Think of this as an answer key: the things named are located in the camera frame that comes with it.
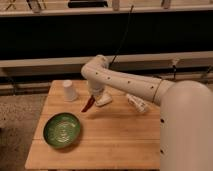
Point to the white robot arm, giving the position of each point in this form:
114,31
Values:
186,113

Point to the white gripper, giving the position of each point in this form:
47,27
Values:
95,89

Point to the white paper cup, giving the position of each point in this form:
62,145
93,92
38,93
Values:
70,93

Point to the white wall power strip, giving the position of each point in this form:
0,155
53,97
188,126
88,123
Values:
76,68

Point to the wooden folding table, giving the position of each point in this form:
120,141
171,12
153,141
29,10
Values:
115,136

